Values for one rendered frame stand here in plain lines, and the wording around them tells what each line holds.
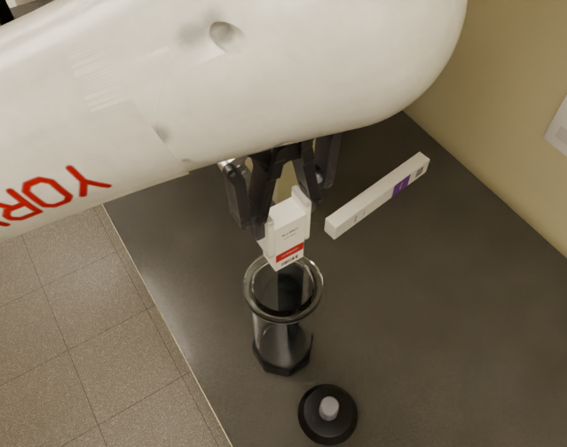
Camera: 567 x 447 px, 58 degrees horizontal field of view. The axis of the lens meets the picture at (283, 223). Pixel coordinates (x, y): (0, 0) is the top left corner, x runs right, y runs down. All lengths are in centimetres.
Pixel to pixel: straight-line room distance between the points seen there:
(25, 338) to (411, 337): 154
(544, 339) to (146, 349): 137
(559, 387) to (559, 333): 10
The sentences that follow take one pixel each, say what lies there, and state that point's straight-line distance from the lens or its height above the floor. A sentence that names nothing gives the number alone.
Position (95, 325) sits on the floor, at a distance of 207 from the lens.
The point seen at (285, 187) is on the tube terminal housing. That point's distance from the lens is 101.
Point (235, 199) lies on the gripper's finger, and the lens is 48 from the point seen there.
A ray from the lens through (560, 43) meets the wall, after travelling 98.
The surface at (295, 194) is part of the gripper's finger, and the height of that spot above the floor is 133.
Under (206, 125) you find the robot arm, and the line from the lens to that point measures 21.
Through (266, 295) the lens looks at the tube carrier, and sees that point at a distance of 80.
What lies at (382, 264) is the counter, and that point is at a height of 94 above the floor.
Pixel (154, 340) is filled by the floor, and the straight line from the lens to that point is 198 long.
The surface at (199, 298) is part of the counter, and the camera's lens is 95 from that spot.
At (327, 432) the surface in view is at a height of 98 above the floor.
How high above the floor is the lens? 177
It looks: 55 degrees down
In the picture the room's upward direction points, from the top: straight up
